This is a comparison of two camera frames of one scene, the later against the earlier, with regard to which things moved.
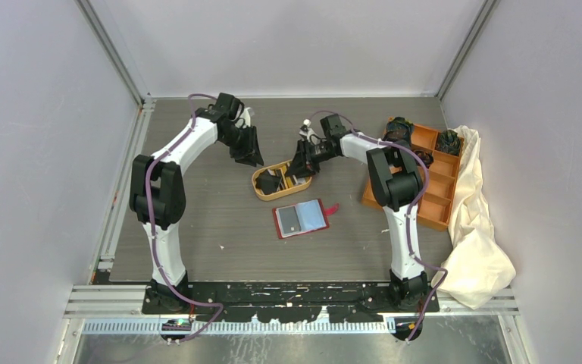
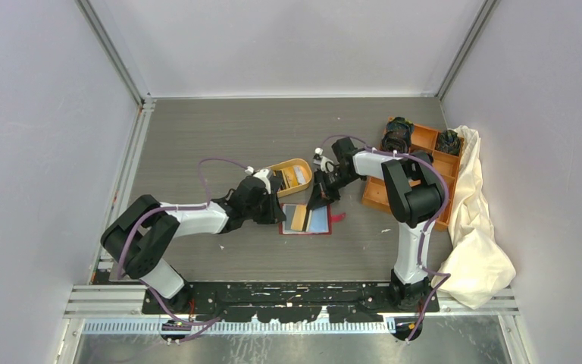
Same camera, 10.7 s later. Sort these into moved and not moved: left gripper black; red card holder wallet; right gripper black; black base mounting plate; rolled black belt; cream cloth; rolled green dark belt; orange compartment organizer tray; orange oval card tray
Moved: red card holder wallet; left gripper black; right gripper black
Not moved: cream cloth; rolled black belt; rolled green dark belt; black base mounting plate; orange compartment organizer tray; orange oval card tray
